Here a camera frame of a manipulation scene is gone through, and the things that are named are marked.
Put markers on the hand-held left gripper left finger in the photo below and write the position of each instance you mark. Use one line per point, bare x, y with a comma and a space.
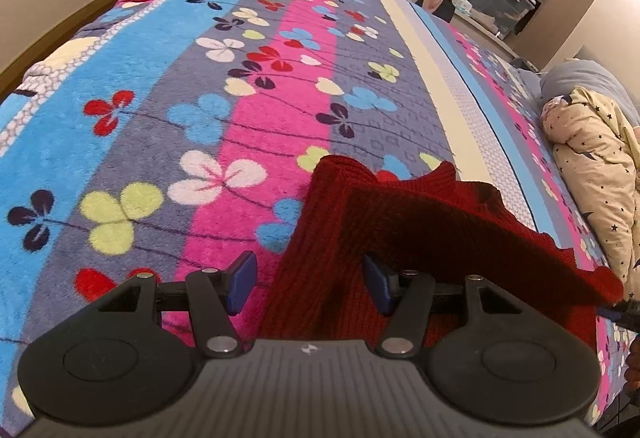
240, 280

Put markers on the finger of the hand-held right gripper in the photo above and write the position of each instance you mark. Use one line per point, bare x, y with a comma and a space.
612, 313

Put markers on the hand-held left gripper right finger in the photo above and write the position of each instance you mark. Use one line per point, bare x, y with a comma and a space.
377, 285

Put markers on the red knit sweater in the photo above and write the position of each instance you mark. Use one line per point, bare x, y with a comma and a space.
400, 218

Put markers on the person's right hand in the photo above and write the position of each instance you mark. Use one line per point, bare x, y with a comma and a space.
635, 368

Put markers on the star print duvet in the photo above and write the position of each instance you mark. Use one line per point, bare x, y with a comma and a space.
595, 168

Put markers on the floral striped blanket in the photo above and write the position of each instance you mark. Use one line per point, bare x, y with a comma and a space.
200, 68

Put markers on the grey pillow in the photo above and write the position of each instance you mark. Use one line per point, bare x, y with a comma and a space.
585, 78

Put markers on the pink and black item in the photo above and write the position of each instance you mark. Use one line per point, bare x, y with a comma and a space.
437, 7

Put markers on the green tissue pack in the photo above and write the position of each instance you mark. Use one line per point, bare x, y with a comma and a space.
462, 4

